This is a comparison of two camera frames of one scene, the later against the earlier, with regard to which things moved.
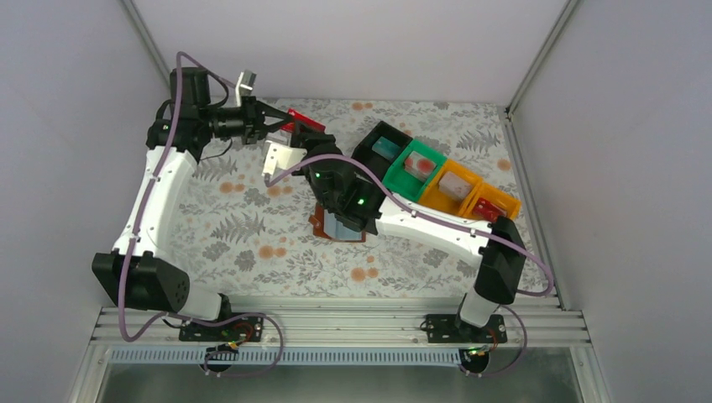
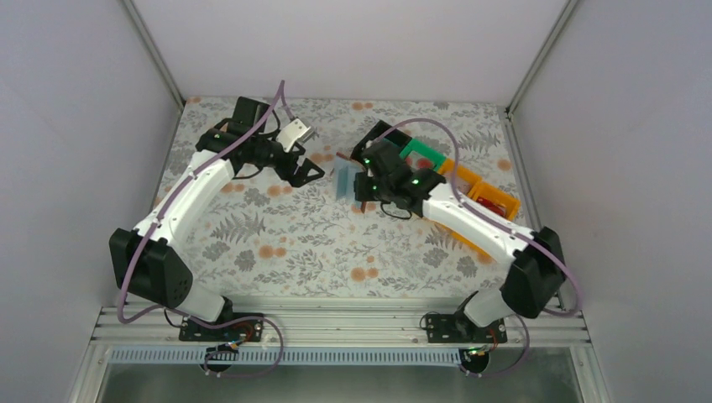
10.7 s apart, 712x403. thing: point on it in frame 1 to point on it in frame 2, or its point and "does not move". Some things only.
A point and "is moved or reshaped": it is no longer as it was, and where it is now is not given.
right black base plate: (449, 328) does not move
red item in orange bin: (488, 210) does not move
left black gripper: (254, 128) to (298, 180)
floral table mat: (236, 231) does not move
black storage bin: (375, 161) does not move
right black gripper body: (308, 138) to (367, 193)
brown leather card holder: (317, 222) is moved or reshaped
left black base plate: (244, 330) does not move
